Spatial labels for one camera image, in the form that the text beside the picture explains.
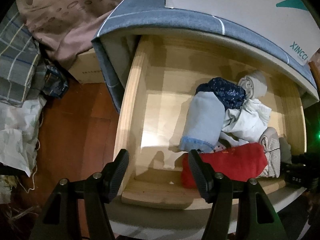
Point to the brown cardboard box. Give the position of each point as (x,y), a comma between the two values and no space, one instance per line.
(87,67)

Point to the cream underwear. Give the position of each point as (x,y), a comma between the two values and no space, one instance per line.
(253,85)

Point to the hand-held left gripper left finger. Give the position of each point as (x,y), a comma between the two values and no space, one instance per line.
(118,172)

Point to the white cardboard box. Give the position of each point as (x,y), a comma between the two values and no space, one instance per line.
(225,5)

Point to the blue checked cloth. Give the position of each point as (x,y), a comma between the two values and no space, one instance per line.
(150,10)

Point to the pinkish grey underwear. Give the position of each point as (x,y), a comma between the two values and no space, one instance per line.
(272,152)

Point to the dark blue patterned underwear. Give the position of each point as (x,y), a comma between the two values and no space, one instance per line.
(228,93)

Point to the grey wooden drawer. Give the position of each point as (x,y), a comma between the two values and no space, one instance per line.
(160,85)

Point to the grey plaid blanket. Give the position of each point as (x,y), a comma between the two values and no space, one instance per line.
(15,55)

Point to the dark blue packet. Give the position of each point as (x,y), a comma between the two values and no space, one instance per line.
(55,82)

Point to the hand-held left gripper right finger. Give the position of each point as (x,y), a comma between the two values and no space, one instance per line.
(198,175)

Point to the white underwear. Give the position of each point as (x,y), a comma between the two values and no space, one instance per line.
(247,122)

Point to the leaf print curtain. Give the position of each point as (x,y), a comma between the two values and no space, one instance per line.
(62,10)

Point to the red underwear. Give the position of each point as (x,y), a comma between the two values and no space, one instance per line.
(230,162)

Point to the light blue underwear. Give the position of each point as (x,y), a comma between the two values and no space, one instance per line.
(202,120)

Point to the grey nightstand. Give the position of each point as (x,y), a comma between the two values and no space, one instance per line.
(308,90)

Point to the white printed cloth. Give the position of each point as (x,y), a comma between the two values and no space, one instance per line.
(17,135)

